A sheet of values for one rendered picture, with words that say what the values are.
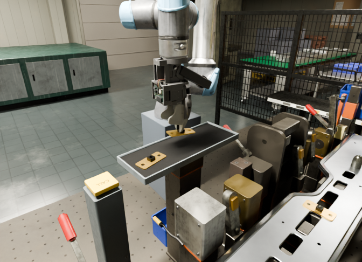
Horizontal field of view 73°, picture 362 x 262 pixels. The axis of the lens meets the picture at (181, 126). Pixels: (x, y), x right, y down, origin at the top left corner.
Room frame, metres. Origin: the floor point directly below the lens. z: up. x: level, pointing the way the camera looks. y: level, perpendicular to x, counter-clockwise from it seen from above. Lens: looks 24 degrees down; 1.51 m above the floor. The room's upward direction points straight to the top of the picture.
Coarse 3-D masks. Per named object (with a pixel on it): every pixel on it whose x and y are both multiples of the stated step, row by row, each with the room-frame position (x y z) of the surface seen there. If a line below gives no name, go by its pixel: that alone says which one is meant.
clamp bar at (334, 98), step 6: (330, 96) 0.97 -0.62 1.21; (336, 96) 0.96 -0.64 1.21; (342, 96) 0.95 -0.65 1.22; (330, 102) 0.97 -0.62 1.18; (336, 102) 0.98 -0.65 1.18; (342, 102) 0.95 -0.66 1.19; (330, 108) 0.97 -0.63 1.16; (336, 108) 0.97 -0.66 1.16; (330, 114) 0.96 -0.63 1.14; (336, 114) 0.97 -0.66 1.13; (330, 120) 0.96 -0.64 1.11; (336, 120) 0.97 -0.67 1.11; (330, 126) 0.95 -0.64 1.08
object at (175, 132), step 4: (184, 128) 0.68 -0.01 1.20; (188, 128) 0.69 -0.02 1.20; (168, 132) 0.64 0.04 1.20; (172, 132) 0.65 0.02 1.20; (176, 132) 0.65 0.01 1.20; (180, 132) 0.65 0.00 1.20; (184, 132) 0.65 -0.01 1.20; (188, 132) 0.66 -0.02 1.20; (192, 132) 0.66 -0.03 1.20; (172, 136) 0.62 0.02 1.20
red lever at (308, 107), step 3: (306, 105) 1.05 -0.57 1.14; (309, 105) 1.04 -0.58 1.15; (306, 108) 1.05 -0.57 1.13; (309, 108) 1.03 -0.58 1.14; (312, 108) 1.03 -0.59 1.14; (309, 111) 1.03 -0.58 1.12; (312, 111) 1.02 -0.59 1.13; (315, 111) 1.02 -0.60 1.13; (312, 114) 1.02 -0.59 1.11; (315, 114) 1.01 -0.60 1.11; (318, 114) 1.01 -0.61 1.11; (318, 117) 1.00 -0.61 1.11; (321, 117) 1.00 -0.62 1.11; (321, 120) 0.99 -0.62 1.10; (324, 120) 0.99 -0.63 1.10; (324, 123) 0.98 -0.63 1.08; (327, 123) 0.98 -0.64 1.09; (327, 126) 0.97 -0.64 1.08
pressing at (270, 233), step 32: (320, 192) 0.62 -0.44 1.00; (352, 192) 0.62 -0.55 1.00; (256, 224) 0.49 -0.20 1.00; (288, 224) 0.49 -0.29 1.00; (320, 224) 0.49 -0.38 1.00; (352, 224) 0.50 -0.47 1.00; (224, 256) 0.39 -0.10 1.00; (256, 256) 0.40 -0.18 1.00; (288, 256) 0.40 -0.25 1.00; (320, 256) 0.40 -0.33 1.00
